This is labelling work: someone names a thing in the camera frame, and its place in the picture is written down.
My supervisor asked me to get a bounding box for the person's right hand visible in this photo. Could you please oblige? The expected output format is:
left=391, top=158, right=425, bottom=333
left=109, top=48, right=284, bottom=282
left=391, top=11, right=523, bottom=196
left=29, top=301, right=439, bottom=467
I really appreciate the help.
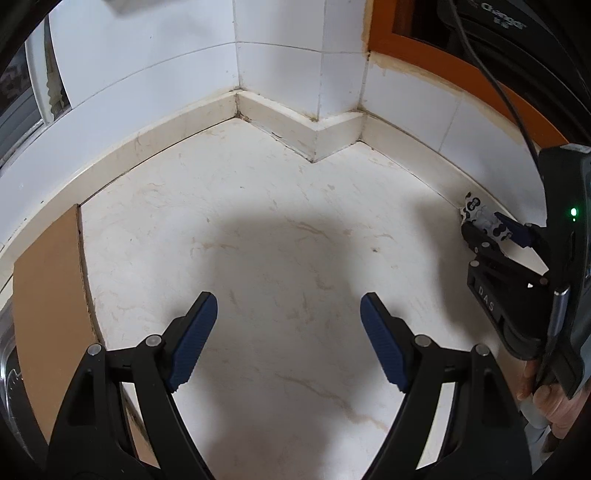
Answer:
left=517, top=361, right=590, bottom=440

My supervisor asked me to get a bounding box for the stainless steel sink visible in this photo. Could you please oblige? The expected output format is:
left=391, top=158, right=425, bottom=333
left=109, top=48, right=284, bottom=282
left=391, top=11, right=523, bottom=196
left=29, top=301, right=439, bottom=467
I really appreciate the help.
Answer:
left=1, top=297, right=48, bottom=466

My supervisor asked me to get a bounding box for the brown cardboard sheet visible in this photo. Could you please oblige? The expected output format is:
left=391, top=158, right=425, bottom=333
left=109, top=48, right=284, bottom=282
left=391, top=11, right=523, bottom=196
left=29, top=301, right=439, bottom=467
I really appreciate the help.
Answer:
left=12, top=203, right=160, bottom=467

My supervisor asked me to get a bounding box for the black appliance in window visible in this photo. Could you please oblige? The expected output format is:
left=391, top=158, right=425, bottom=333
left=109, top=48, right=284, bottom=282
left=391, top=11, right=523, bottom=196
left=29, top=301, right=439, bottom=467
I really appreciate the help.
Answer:
left=388, top=1, right=590, bottom=143

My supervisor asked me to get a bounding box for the black camera box green light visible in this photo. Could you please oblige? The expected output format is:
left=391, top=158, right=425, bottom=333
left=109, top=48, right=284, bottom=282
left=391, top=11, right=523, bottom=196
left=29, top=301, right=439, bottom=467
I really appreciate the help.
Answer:
left=539, top=143, right=590, bottom=296

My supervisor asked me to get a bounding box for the black power cable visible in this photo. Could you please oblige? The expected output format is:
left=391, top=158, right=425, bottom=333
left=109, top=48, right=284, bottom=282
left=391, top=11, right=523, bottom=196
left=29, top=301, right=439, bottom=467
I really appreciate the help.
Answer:
left=445, top=0, right=541, bottom=163

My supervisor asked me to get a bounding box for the dark window with frame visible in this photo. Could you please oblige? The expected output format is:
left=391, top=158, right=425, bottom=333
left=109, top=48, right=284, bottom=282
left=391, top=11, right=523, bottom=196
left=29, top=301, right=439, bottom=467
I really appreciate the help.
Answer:
left=0, top=19, right=70, bottom=167

